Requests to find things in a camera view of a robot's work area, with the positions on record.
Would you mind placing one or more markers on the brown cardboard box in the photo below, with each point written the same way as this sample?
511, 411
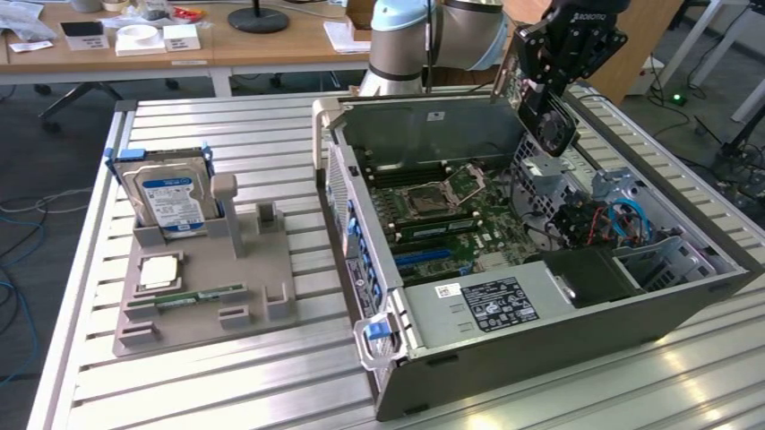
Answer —
358, 13

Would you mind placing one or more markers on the red and white card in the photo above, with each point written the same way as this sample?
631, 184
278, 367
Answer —
29, 46

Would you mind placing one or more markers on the grey cup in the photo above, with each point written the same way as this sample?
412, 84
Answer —
87, 5

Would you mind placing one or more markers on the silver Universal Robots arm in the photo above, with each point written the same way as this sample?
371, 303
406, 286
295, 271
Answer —
459, 36

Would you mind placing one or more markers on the stack of white papers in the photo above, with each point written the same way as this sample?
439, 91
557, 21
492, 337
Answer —
343, 38

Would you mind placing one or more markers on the wooden cabinet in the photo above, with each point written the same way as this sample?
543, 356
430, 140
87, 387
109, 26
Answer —
647, 27

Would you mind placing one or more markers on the flat white box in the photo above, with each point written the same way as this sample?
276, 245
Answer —
140, 50

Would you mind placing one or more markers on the metal disk bay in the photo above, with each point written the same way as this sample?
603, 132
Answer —
657, 269

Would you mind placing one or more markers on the crumpled plastic bag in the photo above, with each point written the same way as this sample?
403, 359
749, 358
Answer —
24, 22

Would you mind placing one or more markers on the black office chair base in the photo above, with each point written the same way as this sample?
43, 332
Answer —
80, 96

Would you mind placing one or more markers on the blue expansion slot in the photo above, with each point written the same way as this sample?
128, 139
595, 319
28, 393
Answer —
424, 256

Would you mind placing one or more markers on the green RAM stick bare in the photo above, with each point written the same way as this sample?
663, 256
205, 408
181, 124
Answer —
185, 297

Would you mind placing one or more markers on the perforated metal drive cage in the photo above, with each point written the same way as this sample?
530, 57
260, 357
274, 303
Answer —
550, 188

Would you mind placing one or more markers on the grey open PC case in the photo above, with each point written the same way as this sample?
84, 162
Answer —
538, 358

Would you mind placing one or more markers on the metal socket cover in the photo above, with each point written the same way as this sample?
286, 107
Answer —
466, 181

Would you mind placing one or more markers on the white box red button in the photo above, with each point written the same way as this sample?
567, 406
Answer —
647, 76

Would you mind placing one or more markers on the hard disk in blue carrier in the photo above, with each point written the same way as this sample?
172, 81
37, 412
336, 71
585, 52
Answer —
169, 197

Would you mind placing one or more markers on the blue plastic case latch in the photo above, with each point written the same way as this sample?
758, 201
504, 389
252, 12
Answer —
376, 333

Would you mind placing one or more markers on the white desk frame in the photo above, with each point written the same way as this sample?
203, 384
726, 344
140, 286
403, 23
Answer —
691, 45

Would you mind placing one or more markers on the long wooden desk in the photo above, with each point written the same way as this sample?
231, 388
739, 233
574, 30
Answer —
77, 58

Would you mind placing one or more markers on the black and white sign box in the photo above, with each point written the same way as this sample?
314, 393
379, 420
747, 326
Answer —
83, 35

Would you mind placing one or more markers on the grey plastic parts rack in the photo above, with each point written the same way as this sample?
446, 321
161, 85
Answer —
203, 322

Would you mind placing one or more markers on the white tape roll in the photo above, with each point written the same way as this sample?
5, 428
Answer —
137, 35

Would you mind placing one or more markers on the green motherboard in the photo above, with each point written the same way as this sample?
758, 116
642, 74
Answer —
495, 233

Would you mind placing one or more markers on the grey power supply unit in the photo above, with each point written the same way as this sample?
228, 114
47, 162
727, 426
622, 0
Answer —
436, 322

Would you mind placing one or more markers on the black graphics card with fan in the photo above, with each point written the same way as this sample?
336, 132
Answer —
553, 127

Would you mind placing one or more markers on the silver chipset heatsink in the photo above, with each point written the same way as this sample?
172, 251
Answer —
492, 262

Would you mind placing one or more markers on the black device green light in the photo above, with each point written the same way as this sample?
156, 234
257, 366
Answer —
677, 97

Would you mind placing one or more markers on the CPU socket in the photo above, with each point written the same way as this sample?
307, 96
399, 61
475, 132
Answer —
430, 201

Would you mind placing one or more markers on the silver CPU chip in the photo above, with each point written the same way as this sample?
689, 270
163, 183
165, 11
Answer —
159, 272

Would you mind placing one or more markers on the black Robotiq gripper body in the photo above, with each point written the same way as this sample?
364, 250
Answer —
589, 18

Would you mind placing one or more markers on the small white labelled box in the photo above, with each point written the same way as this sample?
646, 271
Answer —
180, 38

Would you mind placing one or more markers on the black round lamp base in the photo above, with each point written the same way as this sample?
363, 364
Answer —
256, 21

